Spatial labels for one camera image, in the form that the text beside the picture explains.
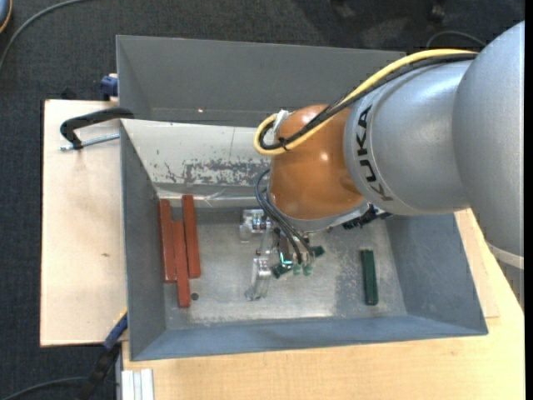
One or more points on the dark green flat block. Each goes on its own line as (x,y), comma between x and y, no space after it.
(369,277)

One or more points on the red-brown flat block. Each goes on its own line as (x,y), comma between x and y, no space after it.
(190,236)
(166,244)
(181,273)

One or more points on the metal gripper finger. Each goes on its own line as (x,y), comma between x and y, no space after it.
(252,225)
(261,274)

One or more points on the grey metal bin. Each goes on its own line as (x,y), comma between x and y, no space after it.
(233,77)

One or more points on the pale wood flat board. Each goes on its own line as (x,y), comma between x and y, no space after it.
(79,223)

